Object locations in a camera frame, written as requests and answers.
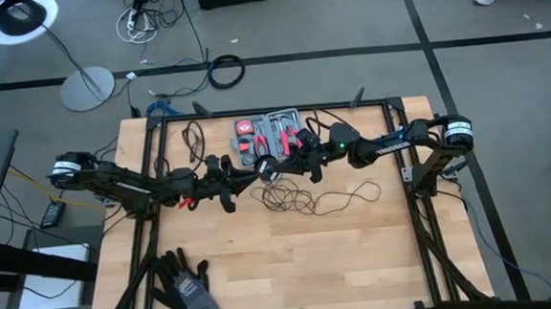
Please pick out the floor lamp with round base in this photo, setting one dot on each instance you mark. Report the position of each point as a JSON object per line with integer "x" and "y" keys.
{"x": 87, "y": 89}

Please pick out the grey black work glove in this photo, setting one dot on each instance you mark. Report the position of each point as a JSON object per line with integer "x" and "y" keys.
{"x": 161, "y": 286}
{"x": 195, "y": 293}

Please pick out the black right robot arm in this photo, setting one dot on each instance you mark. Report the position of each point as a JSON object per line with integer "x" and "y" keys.
{"x": 390, "y": 148}

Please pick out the black power adapter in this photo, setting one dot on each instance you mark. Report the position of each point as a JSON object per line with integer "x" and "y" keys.
{"x": 53, "y": 214}

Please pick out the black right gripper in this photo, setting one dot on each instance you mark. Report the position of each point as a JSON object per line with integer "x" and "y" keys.
{"x": 319, "y": 156}

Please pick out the grey plastic tool case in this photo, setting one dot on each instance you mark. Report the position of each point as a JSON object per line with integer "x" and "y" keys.
{"x": 263, "y": 121}

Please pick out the black tape roll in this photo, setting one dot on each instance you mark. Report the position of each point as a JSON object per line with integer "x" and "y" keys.
{"x": 248, "y": 159}

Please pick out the clear safety glasses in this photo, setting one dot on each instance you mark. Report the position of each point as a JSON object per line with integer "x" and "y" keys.
{"x": 193, "y": 140}

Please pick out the red tape measure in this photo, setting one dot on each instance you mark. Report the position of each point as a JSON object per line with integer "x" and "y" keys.
{"x": 244, "y": 127}

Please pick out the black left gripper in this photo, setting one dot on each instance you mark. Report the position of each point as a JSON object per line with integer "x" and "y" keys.
{"x": 215, "y": 184}

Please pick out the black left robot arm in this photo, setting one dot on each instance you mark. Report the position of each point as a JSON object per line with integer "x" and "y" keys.
{"x": 114, "y": 181}

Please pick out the red bit holder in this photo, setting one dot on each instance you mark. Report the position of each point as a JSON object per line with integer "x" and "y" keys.
{"x": 293, "y": 136}

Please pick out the white power strip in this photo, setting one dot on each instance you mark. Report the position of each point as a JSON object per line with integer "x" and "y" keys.
{"x": 131, "y": 22}

